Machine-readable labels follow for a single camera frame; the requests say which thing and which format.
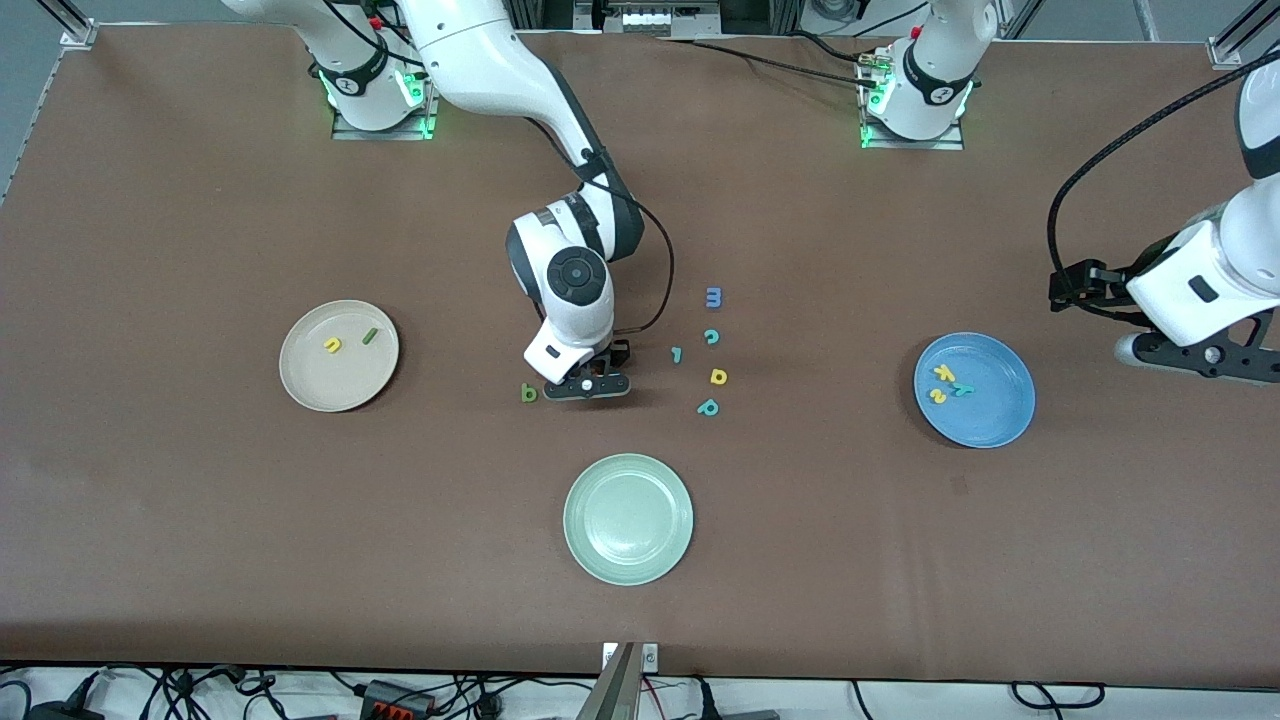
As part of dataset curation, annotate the pale green plate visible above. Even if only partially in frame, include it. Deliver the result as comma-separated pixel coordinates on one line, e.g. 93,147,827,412
562,453,695,587

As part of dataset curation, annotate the blue plate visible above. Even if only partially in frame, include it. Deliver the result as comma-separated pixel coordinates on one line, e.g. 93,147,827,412
913,332,1037,449

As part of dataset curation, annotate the beige brown plate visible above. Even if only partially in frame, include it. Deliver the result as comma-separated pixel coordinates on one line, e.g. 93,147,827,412
278,299,401,413

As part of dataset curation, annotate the grey electronics box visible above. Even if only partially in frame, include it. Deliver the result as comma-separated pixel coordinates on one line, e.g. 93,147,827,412
598,0,723,37

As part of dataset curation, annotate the black orange power strip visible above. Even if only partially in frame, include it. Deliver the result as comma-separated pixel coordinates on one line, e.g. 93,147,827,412
360,680,437,720

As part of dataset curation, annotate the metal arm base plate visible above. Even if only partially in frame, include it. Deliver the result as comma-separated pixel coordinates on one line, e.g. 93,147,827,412
860,120,967,152
330,60,446,142

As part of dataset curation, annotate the aluminium profile bracket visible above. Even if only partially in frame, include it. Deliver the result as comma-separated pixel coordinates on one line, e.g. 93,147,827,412
40,0,99,49
1207,0,1280,69

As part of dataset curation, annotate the grey metal post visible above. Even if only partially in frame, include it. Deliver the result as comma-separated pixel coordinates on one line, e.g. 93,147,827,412
576,643,641,720

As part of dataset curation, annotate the black cable loop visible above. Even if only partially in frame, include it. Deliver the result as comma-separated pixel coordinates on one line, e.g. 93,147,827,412
1008,681,1107,711

